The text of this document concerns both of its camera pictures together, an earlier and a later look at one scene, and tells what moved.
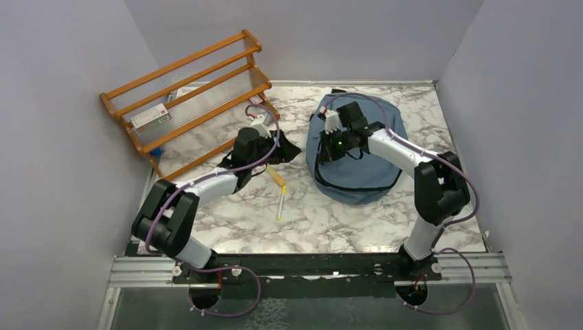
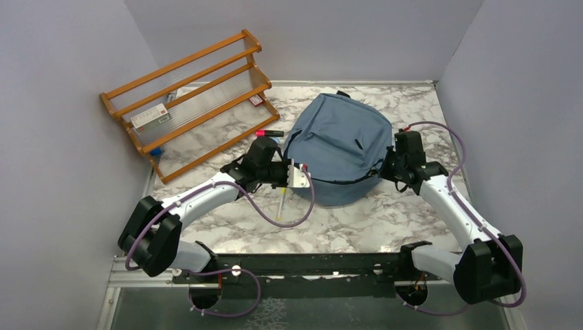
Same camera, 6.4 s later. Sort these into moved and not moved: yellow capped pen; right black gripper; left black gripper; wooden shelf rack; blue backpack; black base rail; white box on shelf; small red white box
Moved: blue backpack; left black gripper; right black gripper
Not moved: black base rail; white box on shelf; small red white box; wooden shelf rack; yellow capped pen
